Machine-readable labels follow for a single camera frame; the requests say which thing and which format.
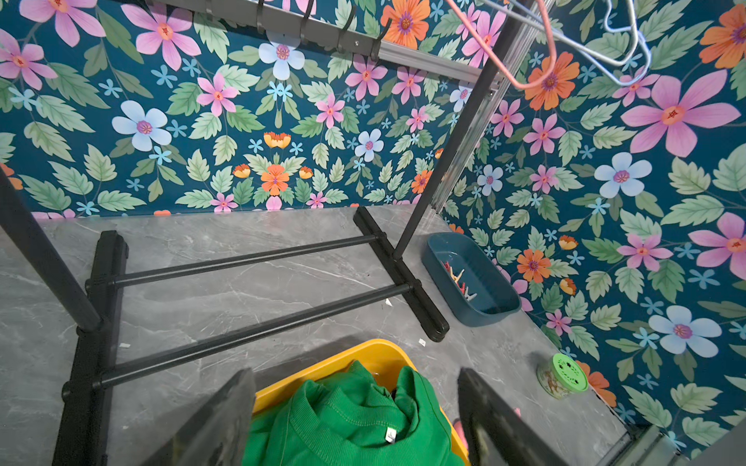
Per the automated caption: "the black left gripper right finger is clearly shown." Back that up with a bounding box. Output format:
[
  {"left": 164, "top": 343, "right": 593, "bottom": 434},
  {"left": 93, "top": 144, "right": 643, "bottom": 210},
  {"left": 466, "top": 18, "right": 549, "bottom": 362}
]
[{"left": 458, "top": 368, "right": 566, "bottom": 466}]

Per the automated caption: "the green round smiley toy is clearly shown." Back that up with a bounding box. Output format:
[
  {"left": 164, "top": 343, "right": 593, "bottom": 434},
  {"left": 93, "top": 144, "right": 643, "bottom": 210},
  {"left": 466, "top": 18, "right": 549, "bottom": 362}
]
[{"left": 536, "top": 353, "right": 590, "bottom": 399}]

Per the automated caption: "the pink wire hanger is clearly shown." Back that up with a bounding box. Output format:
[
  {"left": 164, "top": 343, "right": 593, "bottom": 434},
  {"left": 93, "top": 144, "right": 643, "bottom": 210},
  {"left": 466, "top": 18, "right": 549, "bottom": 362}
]
[{"left": 447, "top": 1, "right": 561, "bottom": 90}]

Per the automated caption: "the black clothes rack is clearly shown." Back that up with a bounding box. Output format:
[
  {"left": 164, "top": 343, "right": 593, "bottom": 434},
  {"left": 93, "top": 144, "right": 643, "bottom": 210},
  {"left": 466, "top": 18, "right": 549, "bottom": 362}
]
[{"left": 1, "top": 1, "right": 532, "bottom": 465}]

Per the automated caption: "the green tank top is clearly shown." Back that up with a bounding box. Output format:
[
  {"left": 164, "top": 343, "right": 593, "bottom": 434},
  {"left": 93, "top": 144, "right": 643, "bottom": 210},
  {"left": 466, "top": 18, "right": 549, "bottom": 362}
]
[{"left": 242, "top": 361, "right": 463, "bottom": 465}]

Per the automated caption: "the yellow plastic tray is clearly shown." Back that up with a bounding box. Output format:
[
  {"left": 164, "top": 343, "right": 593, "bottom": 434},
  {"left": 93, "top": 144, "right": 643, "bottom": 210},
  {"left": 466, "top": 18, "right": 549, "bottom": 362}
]
[{"left": 253, "top": 339, "right": 467, "bottom": 465}]

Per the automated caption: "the orange clothespin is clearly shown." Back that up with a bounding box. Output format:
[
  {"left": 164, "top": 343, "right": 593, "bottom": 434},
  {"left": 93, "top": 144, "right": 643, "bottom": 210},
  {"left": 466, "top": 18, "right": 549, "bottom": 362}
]
[{"left": 453, "top": 269, "right": 464, "bottom": 285}]

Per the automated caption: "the dark teal tray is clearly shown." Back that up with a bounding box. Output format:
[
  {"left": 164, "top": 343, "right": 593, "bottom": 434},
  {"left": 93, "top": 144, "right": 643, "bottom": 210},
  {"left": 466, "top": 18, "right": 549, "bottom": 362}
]
[{"left": 422, "top": 232, "right": 522, "bottom": 327}]

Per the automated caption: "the pink alarm clock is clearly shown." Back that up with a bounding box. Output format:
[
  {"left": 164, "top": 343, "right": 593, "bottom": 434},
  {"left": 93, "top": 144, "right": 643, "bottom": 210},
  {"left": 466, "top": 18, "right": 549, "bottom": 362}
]
[{"left": 453, "top": 408, "right": 522, "bottom": 452}]

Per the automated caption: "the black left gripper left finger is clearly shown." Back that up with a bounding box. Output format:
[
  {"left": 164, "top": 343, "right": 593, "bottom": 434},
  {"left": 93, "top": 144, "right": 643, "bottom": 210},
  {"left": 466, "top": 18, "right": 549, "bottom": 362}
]
[{"left": 144, "top": 369, "right": 256, "bottom": 465}]

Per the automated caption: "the white wire hanger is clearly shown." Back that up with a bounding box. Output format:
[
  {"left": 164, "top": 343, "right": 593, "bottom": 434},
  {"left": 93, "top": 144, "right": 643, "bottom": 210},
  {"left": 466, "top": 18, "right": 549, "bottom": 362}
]
[
  {"left": 575, "top": 0, "right": 652, "bottom": 87},
  {"left": 477, "top": 0, "right": 642, "bottom": 68}
]

